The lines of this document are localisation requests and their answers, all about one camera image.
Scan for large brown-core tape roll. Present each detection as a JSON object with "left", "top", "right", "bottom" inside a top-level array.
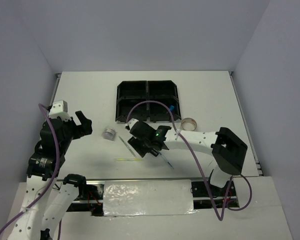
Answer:
[{"left": 180, "top": 117, "right": 197, "bottom": 131}]

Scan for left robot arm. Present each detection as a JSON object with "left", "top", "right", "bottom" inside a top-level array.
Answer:
[{"left": 8, "top": 111, "right": 93, "bottom": 240}]

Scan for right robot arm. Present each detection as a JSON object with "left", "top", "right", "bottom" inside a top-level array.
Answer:
[{"left": 125, "top": 118, "right": 248, "bottom": 196}]

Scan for clear pen grey stripes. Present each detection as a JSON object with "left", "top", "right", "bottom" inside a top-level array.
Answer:
[{"left": 118, "top": 135, "right": 137, "bottom": 158}]

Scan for clear pen blue ink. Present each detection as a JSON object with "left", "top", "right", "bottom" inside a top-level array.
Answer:
[{"left": 158, "top": 152, "right": 174, "bottom": 170}]

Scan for silver tape roll in case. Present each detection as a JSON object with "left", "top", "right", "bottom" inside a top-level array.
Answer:
[{"left": 101, "top": 127, "right": 116, "bottom": 141}]

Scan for yellow-green clear pen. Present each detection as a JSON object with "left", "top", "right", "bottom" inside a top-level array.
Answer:
[{"left": 114, "top": 158, "right": 142, "bottom": 162}]

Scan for black four-compartment organizer tray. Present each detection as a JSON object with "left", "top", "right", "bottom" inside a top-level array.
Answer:
[{"left": 115, "top": 80, "right": 182, "bottom": 123}]

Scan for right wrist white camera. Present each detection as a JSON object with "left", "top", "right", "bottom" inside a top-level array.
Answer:
[{"left": 125, "top": 118, "right": 138, "bottom": 130}]

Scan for wrist white camera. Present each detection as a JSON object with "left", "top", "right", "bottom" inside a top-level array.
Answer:
[
  {"left": 48, "top": 100, "right": 70, "bottom": 121},
  {"left": 125, "top": 118, "right": 138, "bottom": 130}
]

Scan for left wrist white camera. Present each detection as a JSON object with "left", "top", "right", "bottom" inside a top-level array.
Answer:
[{"left": 48, "top": 100, "right": 70, "bottom": 121}]

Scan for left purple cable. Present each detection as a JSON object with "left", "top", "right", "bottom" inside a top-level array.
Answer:
[{"left": 0, "top": 103, "right": 63, "bottom": 240}]

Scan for purple cable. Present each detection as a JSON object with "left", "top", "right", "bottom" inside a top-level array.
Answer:
[
  {"left": 0, "top": 103, "right": 63, "bottom": 240},
  {"left": 124, "top": 100, "right": 253, "bottom": 221}
]

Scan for aluminium rail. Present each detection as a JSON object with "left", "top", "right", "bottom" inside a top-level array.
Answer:
[{"left": 70, "top": 178, "right": 209, "bottom": 209}]

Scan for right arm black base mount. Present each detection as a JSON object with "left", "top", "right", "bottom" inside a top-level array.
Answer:
[{"left": 190, "top": 180, "right": 237, "bottom": 199}]

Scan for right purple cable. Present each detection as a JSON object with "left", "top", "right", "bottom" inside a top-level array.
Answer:
[{"left": 124, "top": 100, "right": 253, "bottom": 221}]

